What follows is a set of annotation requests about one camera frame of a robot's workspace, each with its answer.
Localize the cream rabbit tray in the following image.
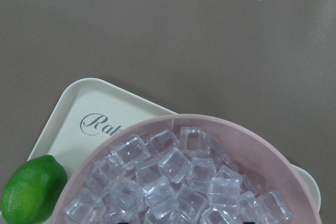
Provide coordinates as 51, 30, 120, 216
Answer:
30, 78, 321, 215

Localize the green lime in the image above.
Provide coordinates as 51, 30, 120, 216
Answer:
1, 155, 67, 223

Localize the pink bowl of ice cubes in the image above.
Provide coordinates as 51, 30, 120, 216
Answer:
51, 125, 321, 223

